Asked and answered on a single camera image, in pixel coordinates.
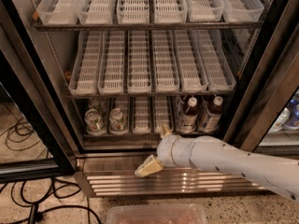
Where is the brown tea bottle right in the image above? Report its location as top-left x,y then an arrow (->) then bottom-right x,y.
198,96 -> 223,133

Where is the black floor cable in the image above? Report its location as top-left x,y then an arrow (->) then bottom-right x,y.
0,115 -> 102,224

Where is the stainless fridge base grille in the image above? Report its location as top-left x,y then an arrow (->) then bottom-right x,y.
74,153 -> 265,197

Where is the clear plastic tray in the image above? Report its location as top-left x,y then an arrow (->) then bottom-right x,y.
133,97 -> 150,134
98,31 -> 125,94
186,0 -> 224,22
153,96 -> 173,133
173,30 -> 207,92
36,0 -> 79,25
117,0 -> 150,24
151,30 -> 179,92
153,0 -> 188,24
127,31 -> 151,93
222,0 -> 263,22
197,30 -> 236,91
69,31 -> 102,96
109,97 -> 129,135
77,0 -> 116,25

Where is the wire shelf rail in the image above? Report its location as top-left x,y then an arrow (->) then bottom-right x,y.
66,91 -> 234,99
35,21 -> 263,32

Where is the right fridge door frame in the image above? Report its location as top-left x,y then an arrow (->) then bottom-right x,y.
221,0 -> 299,151

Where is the top wire shelf rail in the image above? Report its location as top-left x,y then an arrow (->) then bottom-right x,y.
35,21 -> 263,32

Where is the middle wire shelf rail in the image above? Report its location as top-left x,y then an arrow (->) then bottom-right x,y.
66,91 -> 234,99

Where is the brown tea bottle left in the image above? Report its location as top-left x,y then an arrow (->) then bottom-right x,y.
177,96 -> 198,133

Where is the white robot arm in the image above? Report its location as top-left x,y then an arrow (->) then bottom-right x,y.
135,125 -> 299,202

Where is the blue can behind right door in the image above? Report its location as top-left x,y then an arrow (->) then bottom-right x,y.
283,92 -> 299,131

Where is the clear plastic bin on floor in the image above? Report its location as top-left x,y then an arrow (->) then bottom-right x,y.
106,204 -> 207,224

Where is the green soda can left rear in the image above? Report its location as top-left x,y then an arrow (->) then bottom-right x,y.
88,97 -> 107,114

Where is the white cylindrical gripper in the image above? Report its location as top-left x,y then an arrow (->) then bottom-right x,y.
135,124 -> 193,177

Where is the green soda can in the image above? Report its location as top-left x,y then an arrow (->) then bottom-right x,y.
84,109 -> 105,135
88,97 -> 107,114

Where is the green soda can left front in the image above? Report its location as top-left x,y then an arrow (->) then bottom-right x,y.
84,109 -> 105,135

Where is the green 7up can front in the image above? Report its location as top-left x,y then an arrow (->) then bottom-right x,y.
109,108 -> 128,133

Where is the open glass fridge door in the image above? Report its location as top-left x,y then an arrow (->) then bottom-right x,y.
0,0 -> 80,183

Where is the brown tea bottle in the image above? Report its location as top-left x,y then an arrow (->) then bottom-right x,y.
177,96 -> 198,133
198,96 -> 223,133

